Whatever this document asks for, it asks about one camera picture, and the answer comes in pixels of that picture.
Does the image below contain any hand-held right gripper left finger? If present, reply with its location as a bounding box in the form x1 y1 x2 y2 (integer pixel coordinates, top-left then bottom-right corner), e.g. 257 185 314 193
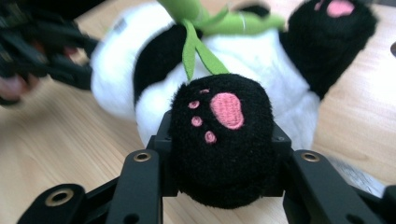
106 110 176 224

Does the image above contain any panda plush toy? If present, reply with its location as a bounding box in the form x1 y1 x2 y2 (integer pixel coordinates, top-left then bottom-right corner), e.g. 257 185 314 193
90 0 387 210

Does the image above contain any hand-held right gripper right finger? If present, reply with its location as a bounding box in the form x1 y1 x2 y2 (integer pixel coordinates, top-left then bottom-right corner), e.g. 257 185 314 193
267 123 386 224

